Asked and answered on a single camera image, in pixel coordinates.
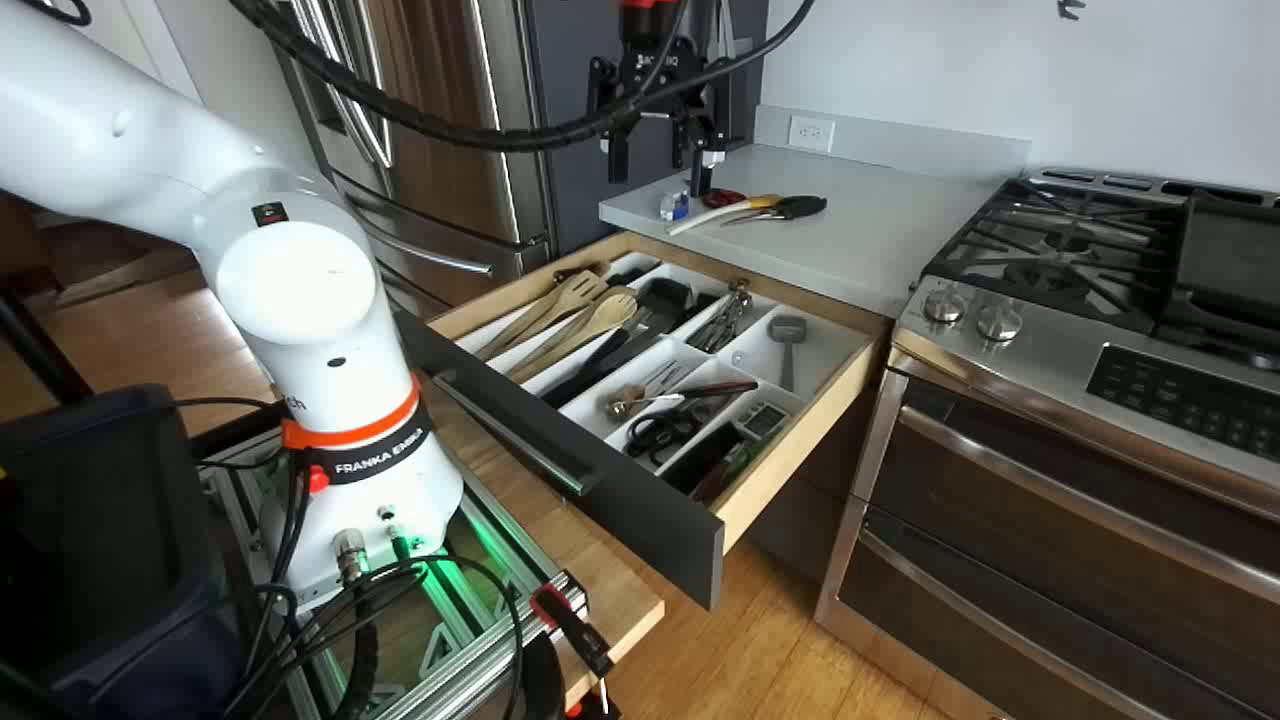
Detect stainless steel refrigerator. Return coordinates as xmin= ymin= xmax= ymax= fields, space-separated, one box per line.
xmin=272 ymin=0 xmax=565 ymax=315

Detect white wall outlet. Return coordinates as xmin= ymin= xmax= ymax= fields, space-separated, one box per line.
xmin=784 ymin=111 xmax=840 ymax=156

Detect wooden spoon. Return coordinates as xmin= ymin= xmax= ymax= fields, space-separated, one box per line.
xmin=504 ymin=288 xmax=639 ymax=388

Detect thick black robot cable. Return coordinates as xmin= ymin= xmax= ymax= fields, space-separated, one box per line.
xmin=224 ymin=0 xmax=820 ymax=153

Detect silver range knob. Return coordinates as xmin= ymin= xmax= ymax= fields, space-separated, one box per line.
xmin=972 ymin=293 xmax=1026 ymax=351
xmin=920 ymin=281 xmax=972 ymax=334

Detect metal tongs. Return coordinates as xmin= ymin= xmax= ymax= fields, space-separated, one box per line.
xmin=685 ymin=281 xmax=757 ymax=357

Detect black handled utensil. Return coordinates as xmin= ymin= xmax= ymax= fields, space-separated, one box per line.
xmin=661 ymin=422 xmax=770 ymax=499

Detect wooden drawer with dark front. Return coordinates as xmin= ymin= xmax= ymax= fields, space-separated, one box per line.
xmin=394 ymin=229 xmax=897 ymax=615

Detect round metal ladle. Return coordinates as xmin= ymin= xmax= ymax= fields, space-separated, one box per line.
xmin=765 ymin=313 xmax=811 ymax=396

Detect stainless steel gas range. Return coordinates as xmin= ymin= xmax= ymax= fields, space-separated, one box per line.
xmin=811 ymin=166 xmax=1280 ymax=720

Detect small metal kitchen tool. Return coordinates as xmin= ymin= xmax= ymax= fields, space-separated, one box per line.
xmin=590 ymin=377 xmax=664 ymax=427

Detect wooden platform board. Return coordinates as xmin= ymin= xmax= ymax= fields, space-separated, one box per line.
xmin=421 ymin=385 xmax=670 ymax=711

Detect wooden slotted spatula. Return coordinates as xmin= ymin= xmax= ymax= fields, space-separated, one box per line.
xmin=473 ymin=269 xmax=610 ymax=366

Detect black and red scissors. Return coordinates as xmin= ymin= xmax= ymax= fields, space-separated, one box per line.
xmin=618 ymin=377 xmax=760 ymax=466

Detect black base cable bundle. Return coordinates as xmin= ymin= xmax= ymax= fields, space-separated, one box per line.
xmin=224 ymin=534 xmax=535 ymax=720

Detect metal drawer handle bar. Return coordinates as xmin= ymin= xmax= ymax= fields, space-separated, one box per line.
xmin=433 ymin=377 xmax=605 ymax=499

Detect black plastic spatula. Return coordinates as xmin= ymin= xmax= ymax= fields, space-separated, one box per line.
xmin=535 ymin=278 xmax=697 ymax=413

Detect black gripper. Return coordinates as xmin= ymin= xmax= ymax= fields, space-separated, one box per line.
xmin=605 ymin=32 xmax=731 ymax=206

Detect aluminum robot mounting frame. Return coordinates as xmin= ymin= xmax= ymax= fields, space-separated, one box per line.
xmin=197 ymin=423 xmax=590 ymax=720

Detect range bottom drawer handle bar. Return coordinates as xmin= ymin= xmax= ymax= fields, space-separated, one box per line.
xmin=854 ymin=523 xmax=1175 ymax=720

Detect oven door handle bar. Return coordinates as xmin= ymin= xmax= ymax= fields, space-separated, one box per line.
xmin=893 ymin=396 xmax=1280 ymax=611

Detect black stove griddle plate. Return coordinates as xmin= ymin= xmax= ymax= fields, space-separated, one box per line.
xmin=1157 ymin=193 xmax=1280 ymax=335

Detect red and black clamp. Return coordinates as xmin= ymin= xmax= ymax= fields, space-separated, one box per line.
xmin=527 ymin=576 xmax=622 ymax=720

